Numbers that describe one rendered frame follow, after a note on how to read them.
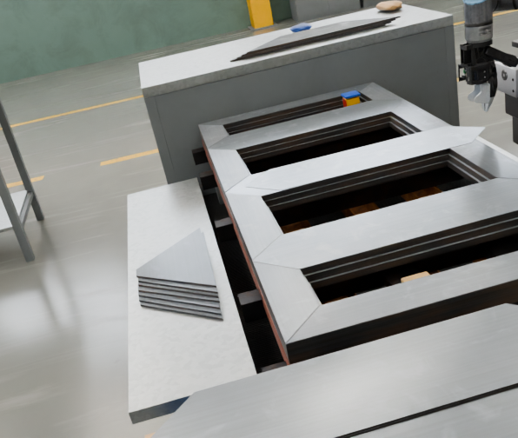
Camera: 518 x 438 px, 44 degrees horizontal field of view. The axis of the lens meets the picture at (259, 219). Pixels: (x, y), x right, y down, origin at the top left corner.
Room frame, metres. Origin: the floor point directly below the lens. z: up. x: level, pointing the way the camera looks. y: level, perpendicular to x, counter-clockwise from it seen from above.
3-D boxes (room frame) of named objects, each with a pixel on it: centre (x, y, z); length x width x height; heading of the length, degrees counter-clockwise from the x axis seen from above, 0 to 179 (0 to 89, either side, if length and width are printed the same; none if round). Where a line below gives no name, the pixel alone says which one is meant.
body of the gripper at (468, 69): (1.80, -0.71, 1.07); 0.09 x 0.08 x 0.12; 99
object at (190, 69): (2.87, -0.27, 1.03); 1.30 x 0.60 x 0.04; 96
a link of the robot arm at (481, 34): (1.80, -0.72, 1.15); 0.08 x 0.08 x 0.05
